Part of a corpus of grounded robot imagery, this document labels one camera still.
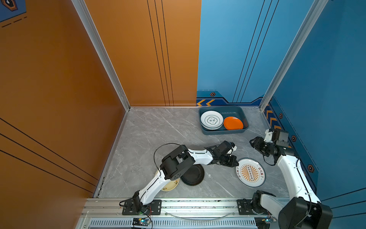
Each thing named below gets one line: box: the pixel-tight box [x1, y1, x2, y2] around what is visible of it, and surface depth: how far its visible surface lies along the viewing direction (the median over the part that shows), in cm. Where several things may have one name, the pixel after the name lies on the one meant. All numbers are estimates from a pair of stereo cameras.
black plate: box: [180, 163, 205, 187], surface depth 84 cm
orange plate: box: [223, 116, 244, 131], surface depth 109 cm
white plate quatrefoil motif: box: [200, 110, 224, 131], surface depth 110 cm
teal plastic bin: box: [198, 105, 249, 136], surface depth 111 cm
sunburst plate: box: [234, 157, 266, 188], surface depth 86 cm
